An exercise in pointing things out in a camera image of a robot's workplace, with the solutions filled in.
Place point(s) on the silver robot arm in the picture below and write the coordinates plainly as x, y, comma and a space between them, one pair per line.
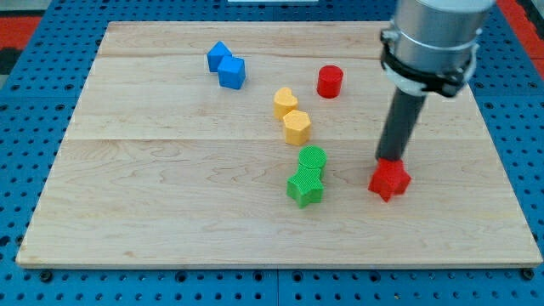
431, 45

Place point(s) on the green star block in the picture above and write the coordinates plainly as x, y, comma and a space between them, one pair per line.
305, 186

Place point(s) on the red star block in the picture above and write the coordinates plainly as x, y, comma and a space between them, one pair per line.
389, 179

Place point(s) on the yellow hexagon block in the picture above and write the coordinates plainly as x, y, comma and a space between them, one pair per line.
296, 127

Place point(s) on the green cylinder block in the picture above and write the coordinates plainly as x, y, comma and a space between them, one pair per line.
313, 157

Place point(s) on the yellow heart block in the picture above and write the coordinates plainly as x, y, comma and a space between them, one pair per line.
284, 101

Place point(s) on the wooden board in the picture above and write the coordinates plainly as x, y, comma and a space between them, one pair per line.
162, 168

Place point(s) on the blue cube block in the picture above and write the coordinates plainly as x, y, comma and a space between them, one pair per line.
231, 72

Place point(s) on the red cylinder block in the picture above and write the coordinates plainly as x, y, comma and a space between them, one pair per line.
330, 78

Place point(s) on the blue pentagon block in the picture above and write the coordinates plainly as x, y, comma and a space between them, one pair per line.
216, 54

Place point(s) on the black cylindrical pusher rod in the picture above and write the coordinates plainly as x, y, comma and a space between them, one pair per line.
403, 113

